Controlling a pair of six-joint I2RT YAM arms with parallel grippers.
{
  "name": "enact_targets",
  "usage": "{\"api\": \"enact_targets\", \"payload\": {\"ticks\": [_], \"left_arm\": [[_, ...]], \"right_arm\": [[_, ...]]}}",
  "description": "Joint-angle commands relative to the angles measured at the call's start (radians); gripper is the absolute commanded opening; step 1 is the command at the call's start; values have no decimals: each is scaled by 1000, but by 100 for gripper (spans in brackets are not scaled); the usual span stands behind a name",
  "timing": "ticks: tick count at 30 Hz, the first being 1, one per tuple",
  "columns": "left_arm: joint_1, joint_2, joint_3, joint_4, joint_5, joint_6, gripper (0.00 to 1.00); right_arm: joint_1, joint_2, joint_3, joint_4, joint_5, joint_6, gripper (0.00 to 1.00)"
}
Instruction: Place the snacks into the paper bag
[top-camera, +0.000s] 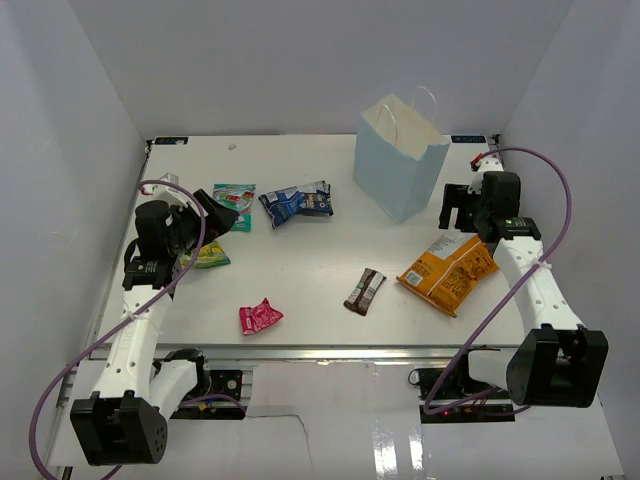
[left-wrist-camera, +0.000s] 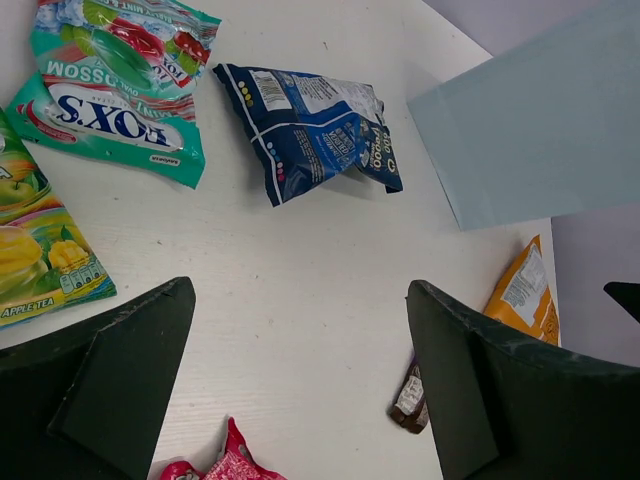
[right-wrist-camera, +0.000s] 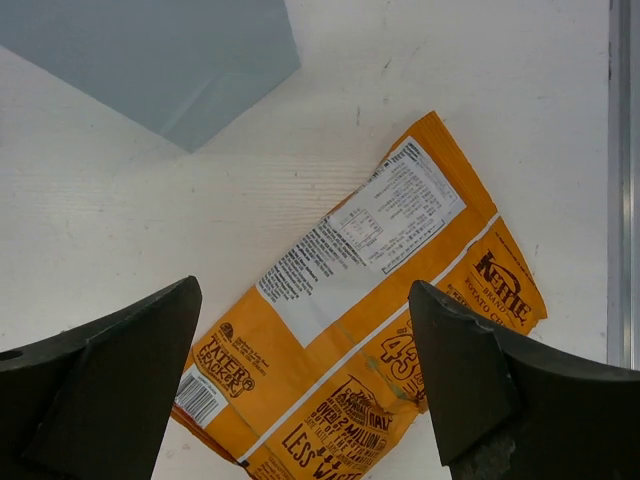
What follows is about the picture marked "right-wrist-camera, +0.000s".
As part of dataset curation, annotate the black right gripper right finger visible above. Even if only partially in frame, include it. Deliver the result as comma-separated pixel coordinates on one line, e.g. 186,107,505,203
408,281,639,479

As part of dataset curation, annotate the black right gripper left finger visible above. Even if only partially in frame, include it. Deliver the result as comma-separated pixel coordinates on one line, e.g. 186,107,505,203
1,276,202,479

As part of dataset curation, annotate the orange Kettle chips bag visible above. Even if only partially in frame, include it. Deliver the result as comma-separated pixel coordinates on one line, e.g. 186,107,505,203
172,113,547,479

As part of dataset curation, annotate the light blue paper bag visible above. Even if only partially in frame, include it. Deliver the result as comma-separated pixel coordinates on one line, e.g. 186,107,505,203
1,1,300,153

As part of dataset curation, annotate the aluminium table edge rail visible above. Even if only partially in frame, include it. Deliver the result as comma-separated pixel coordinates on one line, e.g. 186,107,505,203
607,0,639,370

